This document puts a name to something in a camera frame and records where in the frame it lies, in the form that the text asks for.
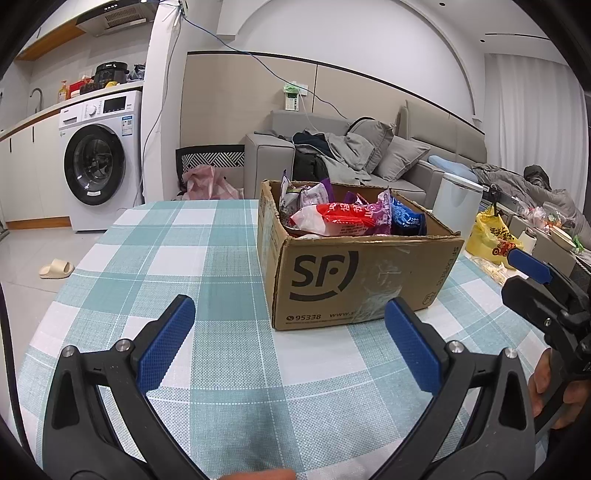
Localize large grey pillow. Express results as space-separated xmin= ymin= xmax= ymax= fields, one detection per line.
xmin=346 ymin=117 xmax=396 ymax=174

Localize black clothes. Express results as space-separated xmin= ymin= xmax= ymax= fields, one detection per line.
xmin=292 ymin=131 xmax=331 ymax=184

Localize person's right hand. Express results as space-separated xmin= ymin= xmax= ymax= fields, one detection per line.
xmin=527 ymin=348 xmax=591 ymax=431

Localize white curtain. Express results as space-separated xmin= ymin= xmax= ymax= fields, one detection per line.
xmin=485 ymin=53 xmax=583 ymax=172

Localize yellow plastic bag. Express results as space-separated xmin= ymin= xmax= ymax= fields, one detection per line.
xmin=465 ymin=205 xmax=525 ymax=269

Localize white kitchen counter cabinet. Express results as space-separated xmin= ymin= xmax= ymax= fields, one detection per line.
xmin=0 ymin=108 xmax=73 ymax=228

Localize white green wall device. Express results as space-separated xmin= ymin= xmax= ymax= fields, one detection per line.
xmin=281 ymin=83 xmax=308 ymax=112

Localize wooden upper cabinet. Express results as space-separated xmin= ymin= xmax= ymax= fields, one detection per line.
xmin=16 ymin=21 xmax=86 ymax=61

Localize red box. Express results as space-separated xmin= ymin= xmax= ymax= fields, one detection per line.
xmin=68 ymin=78 xmax=96 ymax=99

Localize grey coat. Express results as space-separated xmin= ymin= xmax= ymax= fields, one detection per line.
xmin=471 ymin=164 xmax=591 ymax=232

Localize small grey pillow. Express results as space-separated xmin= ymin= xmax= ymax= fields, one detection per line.
xmin=373 ymin=136 xmax=431 ymax=182

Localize range hood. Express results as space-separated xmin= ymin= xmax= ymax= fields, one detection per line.
xmin=76 ymin=0 xmax=158 ymax=37

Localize grey sofa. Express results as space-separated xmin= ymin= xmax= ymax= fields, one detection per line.
xmin=244 ymin=99 xmax=488 ymax=209

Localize black white patterned basket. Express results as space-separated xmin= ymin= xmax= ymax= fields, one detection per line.
xmin=175 ymin=144 xmax=246 ymax=197

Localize blue snack packet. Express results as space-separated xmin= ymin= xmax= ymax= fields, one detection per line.
xmin=390 ymin=196 xmax=427 ymax=236

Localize grey jacket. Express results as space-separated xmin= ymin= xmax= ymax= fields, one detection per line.
xmin=323 ymin=134 xmax=373 ymax=184

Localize cardboard box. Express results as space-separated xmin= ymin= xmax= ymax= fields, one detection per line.
xmin=257 ymin=179 xmax=465 ymax=331

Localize pink cloth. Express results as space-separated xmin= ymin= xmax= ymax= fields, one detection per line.
xmin=181 ymin=165 xmax=246 ymax=200

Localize black cable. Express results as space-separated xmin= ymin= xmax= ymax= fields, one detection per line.
xmin=0 ymin=281 xmax=25 ymax=445

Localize clear plastic wrapper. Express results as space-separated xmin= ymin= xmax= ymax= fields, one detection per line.
xmin=475 ymin=256 xmax=509 ymax=285

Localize white bin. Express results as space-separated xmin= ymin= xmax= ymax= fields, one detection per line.
xmin=434 ymin=173 xmax=484 ymax=241

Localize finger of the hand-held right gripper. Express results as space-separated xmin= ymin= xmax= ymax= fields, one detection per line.
xmin=508 ymin=248 xmax=590 ymax=306
xmin=502 ymin=275 xmax=574 ymax=334

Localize beige slipper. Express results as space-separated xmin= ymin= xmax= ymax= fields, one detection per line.
xmin=39 ymin=258 xmax=75 ymax=280

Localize white washing machine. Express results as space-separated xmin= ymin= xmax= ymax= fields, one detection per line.
xmin=59 ymin=90 xmax=143 ymax=232

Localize teal checked tablecloth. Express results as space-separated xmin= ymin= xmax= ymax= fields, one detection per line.
xmin=16 ymin=198 xmax=551 ymax=480

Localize white red-label snack packet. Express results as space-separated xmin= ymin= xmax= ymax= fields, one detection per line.
xmin=290 ymin=202 xmax=378 ymax=236

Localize person's left hand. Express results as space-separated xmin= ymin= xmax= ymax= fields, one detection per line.
xmin=218 ymin=469 xmax=297 ymax=480

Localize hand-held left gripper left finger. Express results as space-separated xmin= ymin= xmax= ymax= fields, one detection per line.
xmin=41 ymin=294 xmax=209 ymax=480

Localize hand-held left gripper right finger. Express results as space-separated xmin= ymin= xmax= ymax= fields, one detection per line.
xmin=370 ymin=296 xmax=537 ymax=480

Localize light blue pillow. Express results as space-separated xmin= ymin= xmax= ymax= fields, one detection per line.
xmin=427 ymin=154 xmax=476 ymax=179

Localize black cooker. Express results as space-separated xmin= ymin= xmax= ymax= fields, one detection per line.
xmin=92 ymin=62 xmax=130 ymax=89

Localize purple snack packet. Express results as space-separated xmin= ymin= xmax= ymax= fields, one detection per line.
xmin=279 ymin=170 xmax=331 ymax=227
xmin=344 ymin=188 xmax=393 ymax=236

